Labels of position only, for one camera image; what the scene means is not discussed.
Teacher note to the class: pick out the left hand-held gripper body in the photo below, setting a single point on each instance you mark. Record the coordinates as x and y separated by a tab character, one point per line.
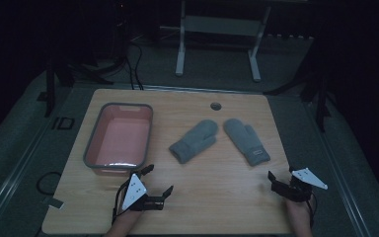
134	192

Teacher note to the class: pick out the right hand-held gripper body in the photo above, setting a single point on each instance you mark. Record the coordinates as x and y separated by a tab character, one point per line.
304	179

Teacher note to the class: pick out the person's left hand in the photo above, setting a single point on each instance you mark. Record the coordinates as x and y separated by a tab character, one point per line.
125	223

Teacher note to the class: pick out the person's right hand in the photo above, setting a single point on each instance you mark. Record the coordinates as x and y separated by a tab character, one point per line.
299	217

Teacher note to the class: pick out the pink basin with grey rim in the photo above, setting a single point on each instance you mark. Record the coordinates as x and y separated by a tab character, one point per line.
120	141

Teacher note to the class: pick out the grey mitten with label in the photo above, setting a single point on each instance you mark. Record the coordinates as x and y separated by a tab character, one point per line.
246	141

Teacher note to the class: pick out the plain grey mitten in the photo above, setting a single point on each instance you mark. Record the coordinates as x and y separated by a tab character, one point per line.
195	140

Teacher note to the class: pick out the black tripod stand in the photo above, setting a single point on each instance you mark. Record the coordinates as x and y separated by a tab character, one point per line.
320	98
50	89

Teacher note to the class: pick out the grey tape piece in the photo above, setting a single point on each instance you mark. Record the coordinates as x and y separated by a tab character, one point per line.
56	203

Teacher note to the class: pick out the round table grommet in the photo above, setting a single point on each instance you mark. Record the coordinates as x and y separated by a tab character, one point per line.
215	106

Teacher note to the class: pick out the white metal stand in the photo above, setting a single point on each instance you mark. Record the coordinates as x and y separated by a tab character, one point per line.
222	25

